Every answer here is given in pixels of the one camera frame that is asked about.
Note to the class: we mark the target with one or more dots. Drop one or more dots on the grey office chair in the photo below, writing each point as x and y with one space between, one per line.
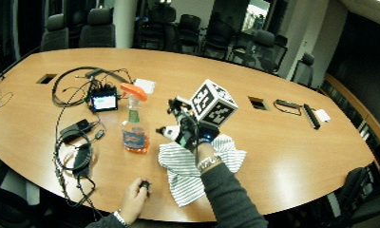
96 30
54 34

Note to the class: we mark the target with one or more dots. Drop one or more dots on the black flat pouch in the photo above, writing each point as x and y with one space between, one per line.
81 160

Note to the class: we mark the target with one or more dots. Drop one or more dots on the black bar remote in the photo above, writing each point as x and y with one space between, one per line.
311 116

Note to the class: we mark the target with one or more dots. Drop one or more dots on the small black clicker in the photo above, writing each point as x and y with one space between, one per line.
144 184

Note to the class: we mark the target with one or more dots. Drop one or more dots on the white paper card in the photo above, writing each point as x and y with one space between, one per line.
145 85

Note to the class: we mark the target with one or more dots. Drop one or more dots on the striped grey white cloth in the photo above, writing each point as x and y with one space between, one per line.
182 177

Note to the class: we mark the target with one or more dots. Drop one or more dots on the white small adapter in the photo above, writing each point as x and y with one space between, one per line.
322 115

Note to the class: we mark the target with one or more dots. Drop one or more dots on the small black screen device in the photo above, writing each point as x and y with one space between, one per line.
104 101

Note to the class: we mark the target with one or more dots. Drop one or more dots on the white pillar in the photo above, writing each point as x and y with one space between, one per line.
124 22

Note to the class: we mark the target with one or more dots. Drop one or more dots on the black office chair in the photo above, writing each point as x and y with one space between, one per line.
359 196
263 50
157 28
303 69
218 39
189 31

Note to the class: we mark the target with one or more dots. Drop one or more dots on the black power adapter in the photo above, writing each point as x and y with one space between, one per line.
74 129

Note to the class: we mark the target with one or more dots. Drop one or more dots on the orange trigger spray bottle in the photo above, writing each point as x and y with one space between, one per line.
134 133

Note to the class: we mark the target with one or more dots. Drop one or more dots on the white marker cube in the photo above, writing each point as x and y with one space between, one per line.
213 103

